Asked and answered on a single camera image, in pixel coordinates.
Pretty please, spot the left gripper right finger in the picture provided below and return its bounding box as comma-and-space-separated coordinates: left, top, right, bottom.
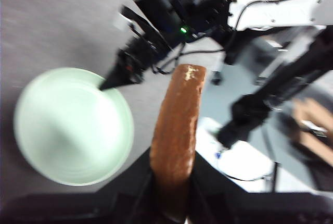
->
184, 152, 333, 224

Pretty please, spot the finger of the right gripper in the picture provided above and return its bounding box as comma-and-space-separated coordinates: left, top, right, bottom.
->
99, 60, 136, 90

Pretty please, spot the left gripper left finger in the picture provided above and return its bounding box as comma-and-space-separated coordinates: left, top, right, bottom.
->
0, 151, 167, 224

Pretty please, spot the pale green round plate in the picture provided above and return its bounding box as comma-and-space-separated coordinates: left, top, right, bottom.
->
12, 67, 135, 186

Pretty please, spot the light bread slice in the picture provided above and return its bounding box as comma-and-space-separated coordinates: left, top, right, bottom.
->
149, 64, 208, 224

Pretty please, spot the white platform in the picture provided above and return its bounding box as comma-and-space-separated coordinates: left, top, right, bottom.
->
195, 116, 276, 183

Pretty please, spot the black electronics box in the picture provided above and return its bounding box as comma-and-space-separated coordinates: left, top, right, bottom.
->
135, 0, 188, 34

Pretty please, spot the white robot frame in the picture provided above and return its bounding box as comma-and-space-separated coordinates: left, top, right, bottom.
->
228, 0, 333, 32

